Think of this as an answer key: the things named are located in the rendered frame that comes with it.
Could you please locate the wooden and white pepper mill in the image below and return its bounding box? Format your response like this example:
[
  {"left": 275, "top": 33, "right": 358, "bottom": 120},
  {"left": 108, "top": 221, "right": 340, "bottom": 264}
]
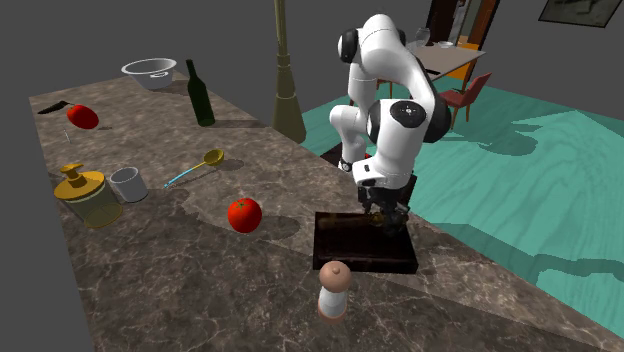
[{"left": 317, "top": 260, "right": 354, "bottom": 325}]

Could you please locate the brown wooden chair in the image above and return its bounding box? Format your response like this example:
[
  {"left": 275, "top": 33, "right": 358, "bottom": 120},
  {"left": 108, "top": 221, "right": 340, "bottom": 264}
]
[{"left": 348, "top": 76, "right": 395, "bottom": 107}]

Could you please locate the olive floor lamp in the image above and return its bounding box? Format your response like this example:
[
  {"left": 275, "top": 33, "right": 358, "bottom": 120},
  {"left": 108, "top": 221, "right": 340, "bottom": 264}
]
[{"left": 270, "top": 0, "right": 308, "bottom": 145}]

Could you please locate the red chair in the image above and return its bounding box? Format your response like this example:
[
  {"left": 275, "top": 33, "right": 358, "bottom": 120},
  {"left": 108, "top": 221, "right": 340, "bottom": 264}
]
[{"left": 438, "top": 72, "right": 494, "bottom": 131}]

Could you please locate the red tomato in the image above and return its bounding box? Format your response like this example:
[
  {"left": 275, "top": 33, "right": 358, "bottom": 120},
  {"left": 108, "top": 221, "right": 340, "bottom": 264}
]
[{"left": 227, "top": 197, "right": 263, "bottom": 235}]

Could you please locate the grey dining table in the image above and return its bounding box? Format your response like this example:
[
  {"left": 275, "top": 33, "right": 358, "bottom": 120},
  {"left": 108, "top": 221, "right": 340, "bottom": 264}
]
[{"left": 405, "top": 27, "right": 487, "bottom": 83}]

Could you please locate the dark doorway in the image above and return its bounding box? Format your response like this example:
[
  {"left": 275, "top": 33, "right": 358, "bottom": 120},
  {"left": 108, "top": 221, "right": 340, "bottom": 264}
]
[{"left": 425, "top": 0, "right": 502, "bottom": 51}]

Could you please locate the dark green bottle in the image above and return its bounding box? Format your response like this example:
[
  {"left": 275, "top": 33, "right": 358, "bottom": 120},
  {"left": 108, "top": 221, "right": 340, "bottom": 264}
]
[{"left": 185, "top": 58, "right": 217, "bottom": 128}]

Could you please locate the grey cup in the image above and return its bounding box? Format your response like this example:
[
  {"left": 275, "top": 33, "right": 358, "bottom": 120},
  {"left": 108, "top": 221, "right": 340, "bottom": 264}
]
[{"left": 108, "top": 166, "right": 150, "bottom": 204}]

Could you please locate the silver metal bowl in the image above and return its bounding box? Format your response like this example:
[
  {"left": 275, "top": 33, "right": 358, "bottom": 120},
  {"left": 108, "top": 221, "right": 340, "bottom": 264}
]
[{"left": 120, "top": 57, "right": 178, "bottom": 92}]

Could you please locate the glass jar with yellow lid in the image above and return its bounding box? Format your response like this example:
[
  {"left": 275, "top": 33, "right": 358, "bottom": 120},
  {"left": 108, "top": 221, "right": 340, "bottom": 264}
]
[{"left": 53, "top": 163, "right": 125, "bottom": 230}]

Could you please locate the red apple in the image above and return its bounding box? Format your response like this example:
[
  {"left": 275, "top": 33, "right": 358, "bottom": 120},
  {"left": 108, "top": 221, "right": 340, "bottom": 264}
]
[{"left": 66, "top": 103, "right": 101, "bottom": 131}]

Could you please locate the black knife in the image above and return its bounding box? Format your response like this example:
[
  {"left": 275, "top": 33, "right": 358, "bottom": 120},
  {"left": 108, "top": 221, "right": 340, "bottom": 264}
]
[{"left": 36, "top": 100, "right": 73, "bottom": 116}]

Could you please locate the yellow ladle with blue handle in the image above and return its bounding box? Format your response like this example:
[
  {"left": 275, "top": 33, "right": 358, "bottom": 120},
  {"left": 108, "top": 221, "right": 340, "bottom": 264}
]
[{"left": 163, "top": 148, "right": 226, "bottom": 189}]

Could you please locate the dark framed wall picture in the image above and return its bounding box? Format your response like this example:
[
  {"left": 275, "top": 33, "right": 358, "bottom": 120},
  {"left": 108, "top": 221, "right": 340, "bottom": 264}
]
[{"left": 537, "top": 0, "right": 624, "bottom": 29}]

